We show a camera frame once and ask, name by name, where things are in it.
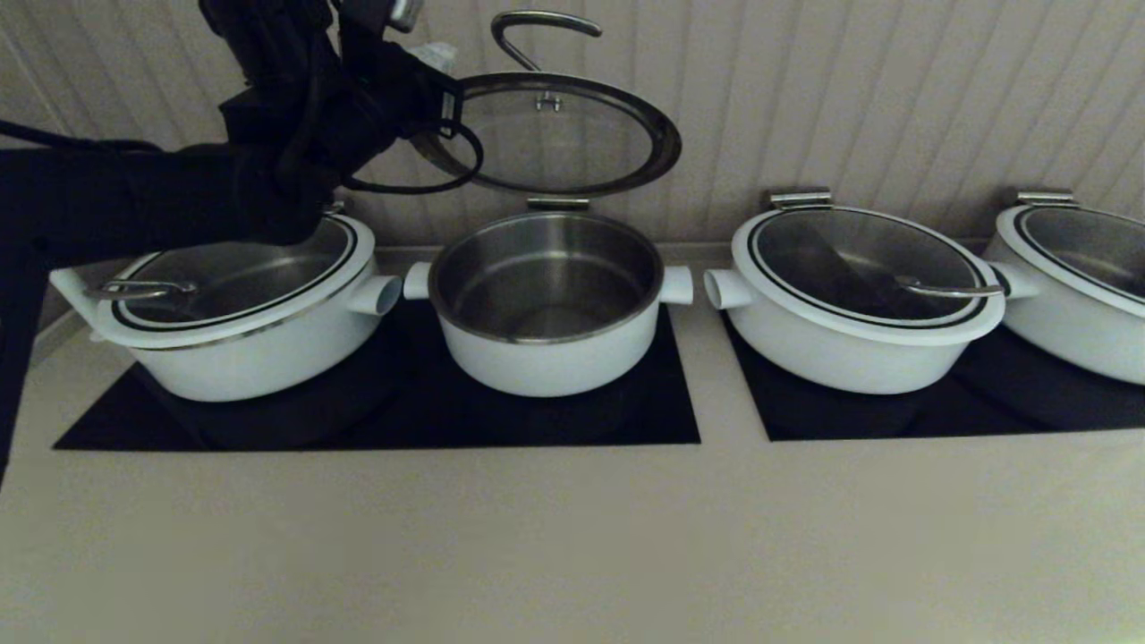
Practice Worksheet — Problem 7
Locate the white far right pot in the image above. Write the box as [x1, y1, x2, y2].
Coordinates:
[995, 203, 1145, 319]

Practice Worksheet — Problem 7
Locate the white slanted pole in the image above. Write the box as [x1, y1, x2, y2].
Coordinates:
[49, 267, 101, 334]

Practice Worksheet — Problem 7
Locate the white steel-lined pot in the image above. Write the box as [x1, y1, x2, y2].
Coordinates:
[984, 259, 1145, 386]
[403, 211, 694, 399]
[702, 267, 994, 395]
[123, 273, 403, 403]

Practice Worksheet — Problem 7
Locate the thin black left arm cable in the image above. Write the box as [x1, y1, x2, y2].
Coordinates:
[0, 121, 166, 155]

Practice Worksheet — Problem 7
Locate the white left pot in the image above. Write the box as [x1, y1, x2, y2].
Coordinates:
[82, 213, 377, 352]

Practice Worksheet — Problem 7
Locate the black induction cooktop plate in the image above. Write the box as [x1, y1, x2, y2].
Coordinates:
[54, 300, 701, 453]
[720, 313, 1145, 443]

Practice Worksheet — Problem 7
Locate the glass lid with white rim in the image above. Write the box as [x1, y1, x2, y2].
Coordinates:
[413, 10, 683, 199]

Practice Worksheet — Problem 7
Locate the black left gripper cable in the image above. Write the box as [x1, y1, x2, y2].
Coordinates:
[340, 121, 486, 196]

